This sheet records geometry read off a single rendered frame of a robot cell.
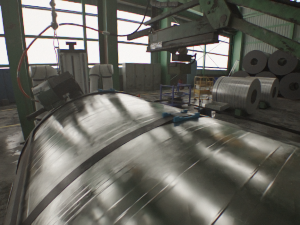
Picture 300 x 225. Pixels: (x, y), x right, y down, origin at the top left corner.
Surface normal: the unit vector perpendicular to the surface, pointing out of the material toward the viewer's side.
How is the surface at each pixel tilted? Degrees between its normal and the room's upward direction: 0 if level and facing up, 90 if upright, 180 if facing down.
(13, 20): 90
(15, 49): 90
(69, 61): 90
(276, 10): 90
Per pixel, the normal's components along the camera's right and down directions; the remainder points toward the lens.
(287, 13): -0.91, 0.11
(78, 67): 0.47, 0.23
